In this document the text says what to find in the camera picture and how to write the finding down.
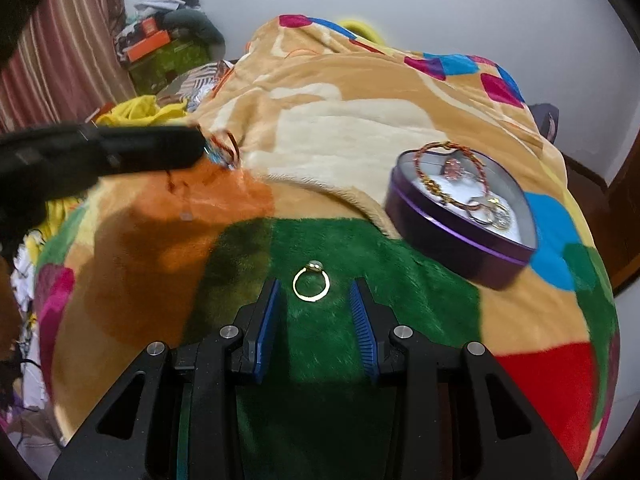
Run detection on yellow foam tube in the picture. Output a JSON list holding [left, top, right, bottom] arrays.
[[338, 20, 385, 46]]

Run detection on red gold braided bracelet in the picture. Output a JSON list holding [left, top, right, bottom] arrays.
[[412, 140, 490, 212]]

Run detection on green cardboard box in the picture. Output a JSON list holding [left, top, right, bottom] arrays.
[[128, 38, 210, 96]]

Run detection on purple heart-shaped tin box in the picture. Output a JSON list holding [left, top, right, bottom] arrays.
[[384, 148, 538, 289]]

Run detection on pile of clothes and boxes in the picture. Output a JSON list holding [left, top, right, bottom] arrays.
[[114, 0, 226, 66]]

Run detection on yellow cloth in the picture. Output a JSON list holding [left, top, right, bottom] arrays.
[[94, 96, 188, 127]]

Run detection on striped red curtain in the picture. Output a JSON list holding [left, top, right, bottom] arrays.
[[1, 0, 136, 133]]

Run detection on colourful patchwork fleece blanket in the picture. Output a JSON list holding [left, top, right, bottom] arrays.
[[37, 14, 620, 479]]

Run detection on grey purple backpack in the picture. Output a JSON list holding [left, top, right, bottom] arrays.
[[529, 103, 560, 143]]

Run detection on striped patterned pillow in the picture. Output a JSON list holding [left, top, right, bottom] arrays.
[[156, 60, 234, 113]]

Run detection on orange box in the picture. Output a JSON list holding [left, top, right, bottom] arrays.
[[126, 30, 171, 63]]

